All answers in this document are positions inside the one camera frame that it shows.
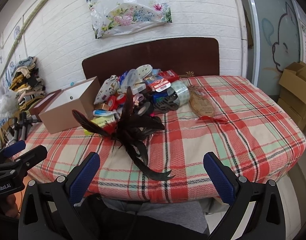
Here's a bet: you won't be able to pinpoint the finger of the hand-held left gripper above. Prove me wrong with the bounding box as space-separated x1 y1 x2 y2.
0 145 48 178
0 140 26 162

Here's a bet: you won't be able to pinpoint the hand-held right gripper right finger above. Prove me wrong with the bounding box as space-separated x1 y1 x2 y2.
203 152 286 240

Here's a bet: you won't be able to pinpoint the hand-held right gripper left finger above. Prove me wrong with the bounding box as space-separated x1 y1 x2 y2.
18 152 101 240

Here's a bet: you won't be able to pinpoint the brown gift box white interior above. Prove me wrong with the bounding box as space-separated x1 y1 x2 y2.
38 76 101 134

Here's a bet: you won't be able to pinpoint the dark feather plant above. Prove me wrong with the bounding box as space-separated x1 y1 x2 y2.
72 86 176 181

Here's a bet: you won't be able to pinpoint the black tape roll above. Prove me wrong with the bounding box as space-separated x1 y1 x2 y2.
137 102 155 116

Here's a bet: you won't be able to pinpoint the person's left hand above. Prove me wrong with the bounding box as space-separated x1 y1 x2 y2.
0 192 21 218

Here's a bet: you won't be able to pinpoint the black tripod stand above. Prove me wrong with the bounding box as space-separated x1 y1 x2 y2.
7 111 41 141

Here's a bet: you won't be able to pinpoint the red plaid blanket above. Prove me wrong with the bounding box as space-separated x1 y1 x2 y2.
13 75 306 204

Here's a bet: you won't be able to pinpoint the white plastic bag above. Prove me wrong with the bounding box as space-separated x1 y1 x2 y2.
0 87 14 132

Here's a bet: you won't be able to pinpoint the person's black trousers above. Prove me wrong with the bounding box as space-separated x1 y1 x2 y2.
75 193 209 240

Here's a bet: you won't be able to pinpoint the long gold carton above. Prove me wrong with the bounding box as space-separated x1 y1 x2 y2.
90 117 117 131

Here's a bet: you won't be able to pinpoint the person's grey top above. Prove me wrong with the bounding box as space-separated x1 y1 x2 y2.
103 197 210 236

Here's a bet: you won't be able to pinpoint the blue and white cream tube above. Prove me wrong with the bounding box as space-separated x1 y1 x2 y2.
93 109 116 117

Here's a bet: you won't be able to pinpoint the pile of folded clothes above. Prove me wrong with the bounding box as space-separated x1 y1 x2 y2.
9 56 46 106

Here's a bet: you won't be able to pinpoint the small red tape roll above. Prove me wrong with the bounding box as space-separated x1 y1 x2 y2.
107 96 117 111

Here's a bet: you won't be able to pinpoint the black plastic drain cover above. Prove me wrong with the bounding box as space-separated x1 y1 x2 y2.
154 96 180 112

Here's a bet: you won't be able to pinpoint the clear tape roll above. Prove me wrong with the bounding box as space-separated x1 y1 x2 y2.
168 81 190 105

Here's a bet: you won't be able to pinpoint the closed cardboard carton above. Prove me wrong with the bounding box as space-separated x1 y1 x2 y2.
276 97 306 131

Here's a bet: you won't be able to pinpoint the clear plastic case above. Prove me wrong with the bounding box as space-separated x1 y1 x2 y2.
125 69 139 88

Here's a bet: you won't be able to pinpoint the red card box with hang tag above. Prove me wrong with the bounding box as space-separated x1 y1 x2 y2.
149 78 172 92

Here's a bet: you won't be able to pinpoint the white dotted fabric pouch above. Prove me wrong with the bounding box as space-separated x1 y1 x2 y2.
136 64 154 79

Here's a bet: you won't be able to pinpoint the open cardboard carton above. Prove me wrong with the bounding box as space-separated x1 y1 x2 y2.
278 61 306 105

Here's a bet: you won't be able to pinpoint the dark brown headboard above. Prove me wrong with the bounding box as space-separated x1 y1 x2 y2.
82 37 220 88

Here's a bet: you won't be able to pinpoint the glass door with cat decal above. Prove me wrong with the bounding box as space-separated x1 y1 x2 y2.
243 0 304 85

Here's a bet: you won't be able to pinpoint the floral plastic bag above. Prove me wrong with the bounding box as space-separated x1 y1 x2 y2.
85 0 173 39

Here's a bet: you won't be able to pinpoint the printed cloth drawstring pouch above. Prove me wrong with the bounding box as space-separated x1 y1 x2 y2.
93 75 120 105

